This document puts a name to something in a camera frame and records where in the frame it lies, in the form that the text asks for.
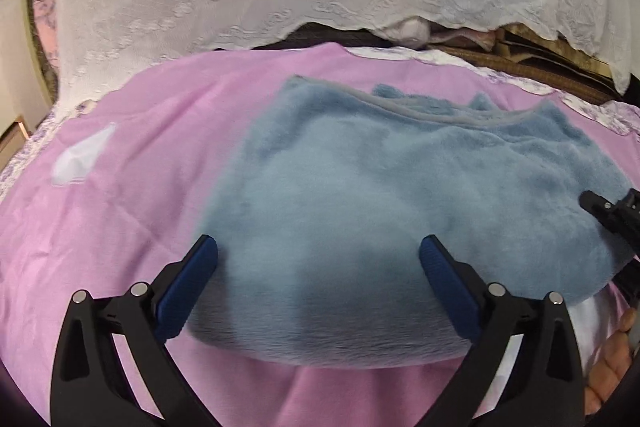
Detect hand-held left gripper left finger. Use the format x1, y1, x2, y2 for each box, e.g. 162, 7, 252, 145
50, 233, 220, 427

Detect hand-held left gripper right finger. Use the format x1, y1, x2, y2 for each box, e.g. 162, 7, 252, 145
419, 234, 586, 427

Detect white cloth bundle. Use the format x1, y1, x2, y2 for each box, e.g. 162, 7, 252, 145
382, 18, 432, 48

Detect blue fleece baby garment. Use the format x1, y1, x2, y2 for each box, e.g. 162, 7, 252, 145
182, 76, 633, 367

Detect wooden frame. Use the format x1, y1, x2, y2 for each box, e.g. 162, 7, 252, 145
0, 0, 57, 168

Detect pink blanket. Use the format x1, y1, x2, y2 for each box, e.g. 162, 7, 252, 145
0, 43, 640, 427

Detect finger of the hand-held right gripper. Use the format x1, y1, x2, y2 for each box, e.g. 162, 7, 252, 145
579, 188, 640, 304

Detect person's right hand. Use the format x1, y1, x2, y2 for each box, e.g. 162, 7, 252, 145
584, 307, 640, 414

